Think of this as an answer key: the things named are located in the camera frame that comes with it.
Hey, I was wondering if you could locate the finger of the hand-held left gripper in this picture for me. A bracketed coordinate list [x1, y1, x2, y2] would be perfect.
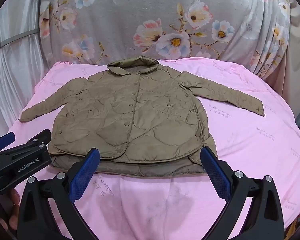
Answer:
[0, 129, 52, 161]
[0, 132, 16, 157]

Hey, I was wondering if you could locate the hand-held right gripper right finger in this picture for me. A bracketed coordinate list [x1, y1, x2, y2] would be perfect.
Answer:
[200, 146, 285, 240]

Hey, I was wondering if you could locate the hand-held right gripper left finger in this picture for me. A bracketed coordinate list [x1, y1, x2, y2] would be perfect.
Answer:
[16, 148, 100, 240]

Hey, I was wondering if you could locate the olive quilted jacket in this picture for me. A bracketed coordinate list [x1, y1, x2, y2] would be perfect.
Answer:
[19, 56, 266, 179]

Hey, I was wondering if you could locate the person's left hand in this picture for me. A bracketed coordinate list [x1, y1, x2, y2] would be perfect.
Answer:
[0, 187, 22, 231]

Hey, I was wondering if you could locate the pink blanket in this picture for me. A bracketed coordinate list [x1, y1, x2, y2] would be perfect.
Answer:
[7, 59, 300, 240]

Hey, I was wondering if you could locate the silver satin curtain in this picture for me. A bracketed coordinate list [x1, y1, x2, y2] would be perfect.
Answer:
[0, 0, 53, 140]

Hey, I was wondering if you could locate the grey floral bed sheet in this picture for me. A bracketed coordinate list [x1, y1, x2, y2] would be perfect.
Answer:
[37, 0, 290, 78]

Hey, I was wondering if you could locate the grey curtain strap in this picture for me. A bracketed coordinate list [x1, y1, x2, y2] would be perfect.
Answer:
[0, 28, 40, 48]

